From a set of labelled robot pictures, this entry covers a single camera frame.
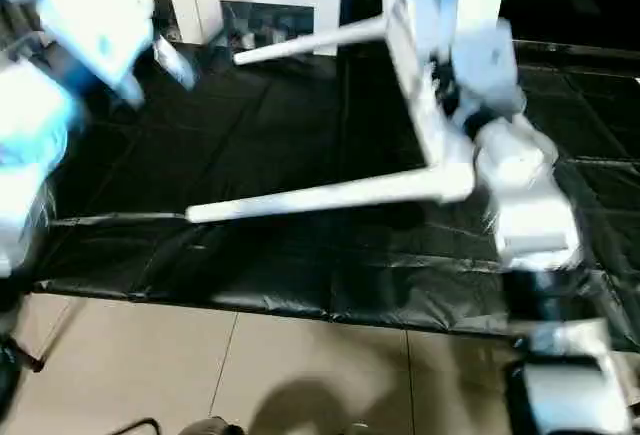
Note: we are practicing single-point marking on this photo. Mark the black work mat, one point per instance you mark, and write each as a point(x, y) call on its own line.
point(250, 155)

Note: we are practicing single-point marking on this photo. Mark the white plastic table top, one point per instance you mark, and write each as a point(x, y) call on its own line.
point(415, 55)

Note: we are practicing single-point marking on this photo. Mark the black robot foot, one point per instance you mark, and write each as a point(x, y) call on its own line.
point(212, 426)

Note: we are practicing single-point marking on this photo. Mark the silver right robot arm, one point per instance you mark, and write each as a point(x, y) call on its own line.
point(530, 205)

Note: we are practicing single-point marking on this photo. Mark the white plastic table leg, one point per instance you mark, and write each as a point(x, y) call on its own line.
point(310, 40)
point(330, 195)

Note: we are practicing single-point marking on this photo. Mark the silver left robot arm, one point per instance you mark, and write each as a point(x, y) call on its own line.
point(25, 155)

